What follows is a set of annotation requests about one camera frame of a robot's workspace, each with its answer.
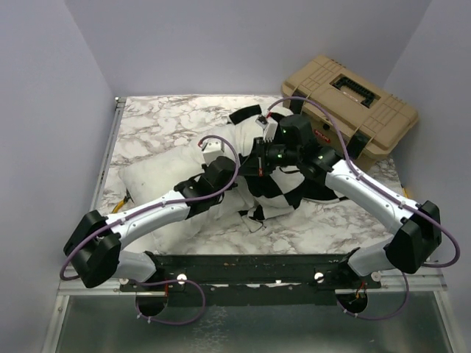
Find aluminium left side rail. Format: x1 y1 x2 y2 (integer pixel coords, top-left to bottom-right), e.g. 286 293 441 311
90 97 127 211

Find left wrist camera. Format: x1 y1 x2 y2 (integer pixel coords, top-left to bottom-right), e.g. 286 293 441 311
199 138 225 165

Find white pillow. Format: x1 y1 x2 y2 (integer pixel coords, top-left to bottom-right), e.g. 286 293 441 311
118 120 263 253

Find yellow handled pliers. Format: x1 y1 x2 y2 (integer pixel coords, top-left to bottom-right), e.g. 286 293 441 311
112 190 133 213

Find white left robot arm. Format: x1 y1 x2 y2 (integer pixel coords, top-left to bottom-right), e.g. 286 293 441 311
63 157 240 290

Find black and white checkered pillowcase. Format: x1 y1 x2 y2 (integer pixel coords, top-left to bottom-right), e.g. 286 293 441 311
219 104 348 232

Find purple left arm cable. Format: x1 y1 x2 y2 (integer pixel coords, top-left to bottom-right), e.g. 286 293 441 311
60 135 242 325

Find tan plastic toolbox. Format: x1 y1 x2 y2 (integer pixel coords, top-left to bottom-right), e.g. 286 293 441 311
281 55 419 171

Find black front mounting rail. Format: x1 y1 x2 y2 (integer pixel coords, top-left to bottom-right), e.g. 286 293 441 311
120 254 380 307

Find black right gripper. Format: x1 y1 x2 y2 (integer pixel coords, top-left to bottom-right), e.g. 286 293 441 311
236 138 300 177

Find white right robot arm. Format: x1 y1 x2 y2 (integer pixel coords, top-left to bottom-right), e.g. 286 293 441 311
238 138 442 288

